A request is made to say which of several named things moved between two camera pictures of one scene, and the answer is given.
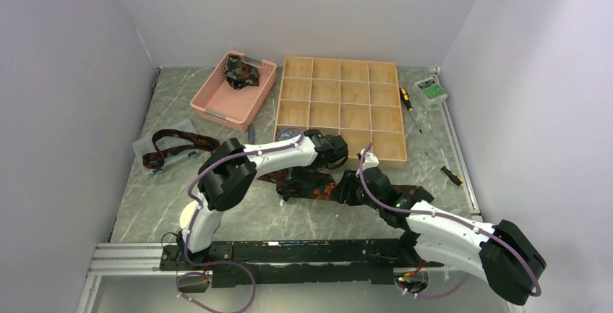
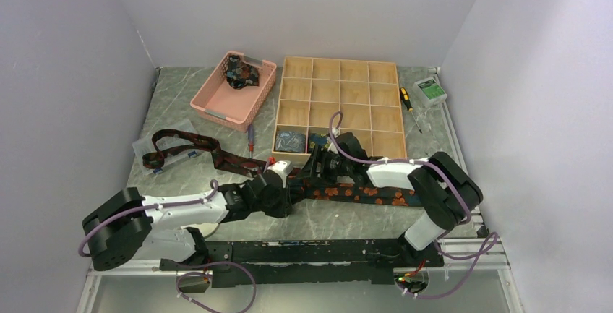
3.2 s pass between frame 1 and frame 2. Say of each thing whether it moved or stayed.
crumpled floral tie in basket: stayed
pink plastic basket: stayed
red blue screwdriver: stayed
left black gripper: moved
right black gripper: moved
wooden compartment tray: stayed
